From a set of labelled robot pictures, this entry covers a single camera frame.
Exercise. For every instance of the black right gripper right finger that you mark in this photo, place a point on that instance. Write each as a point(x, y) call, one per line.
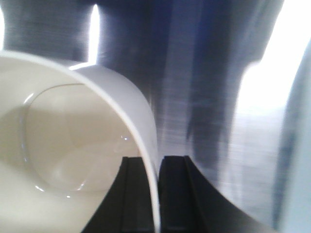
point(189, 203)

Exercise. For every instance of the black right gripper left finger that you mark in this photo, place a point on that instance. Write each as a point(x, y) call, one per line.
point(126, 207)

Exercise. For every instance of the stainless steel shelf rack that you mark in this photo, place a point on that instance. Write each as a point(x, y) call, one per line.
point(228, 82)

